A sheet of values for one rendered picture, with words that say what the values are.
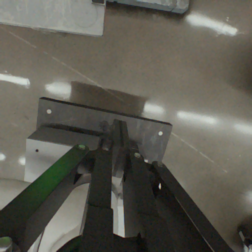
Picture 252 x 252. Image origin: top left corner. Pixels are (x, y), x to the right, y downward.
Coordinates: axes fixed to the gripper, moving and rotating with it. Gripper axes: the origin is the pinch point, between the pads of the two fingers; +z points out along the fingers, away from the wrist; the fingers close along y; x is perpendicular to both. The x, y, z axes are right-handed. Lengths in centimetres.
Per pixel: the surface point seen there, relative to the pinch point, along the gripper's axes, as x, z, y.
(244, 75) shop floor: 17, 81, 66
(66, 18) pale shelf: 13.2, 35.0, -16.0
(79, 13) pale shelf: 15.0, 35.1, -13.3
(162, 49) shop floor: 17, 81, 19
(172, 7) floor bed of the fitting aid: 34, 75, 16
